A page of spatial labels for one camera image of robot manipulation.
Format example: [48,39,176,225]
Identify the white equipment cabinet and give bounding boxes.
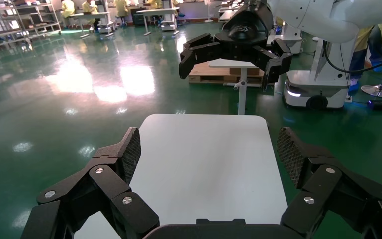
[267,23,303,55]

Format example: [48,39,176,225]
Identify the small white pedestal table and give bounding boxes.
[208,58,268,116]

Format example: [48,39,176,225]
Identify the light wooden pallet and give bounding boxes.
[188,62,265,84]

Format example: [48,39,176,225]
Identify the person yellow coat blue jeans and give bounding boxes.
[348,21,382,92]

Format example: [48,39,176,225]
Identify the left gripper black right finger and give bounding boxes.
[276,126,382,239]

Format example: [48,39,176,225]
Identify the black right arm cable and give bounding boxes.
[322,39,382,75]

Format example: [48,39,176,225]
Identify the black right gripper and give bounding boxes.
[179,0,293,92]

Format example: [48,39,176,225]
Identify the white work table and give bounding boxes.
[68,11,116,39]
[136,7,181,36]

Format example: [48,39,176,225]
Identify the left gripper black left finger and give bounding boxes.
[20,127,160,239]

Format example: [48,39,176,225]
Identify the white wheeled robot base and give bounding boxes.
[283,33,357,111]

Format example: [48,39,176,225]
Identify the metal shelf rack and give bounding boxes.
[0,0,62,47]

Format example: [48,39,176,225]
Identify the white pedestal stand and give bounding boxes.
[204,0,214,23]

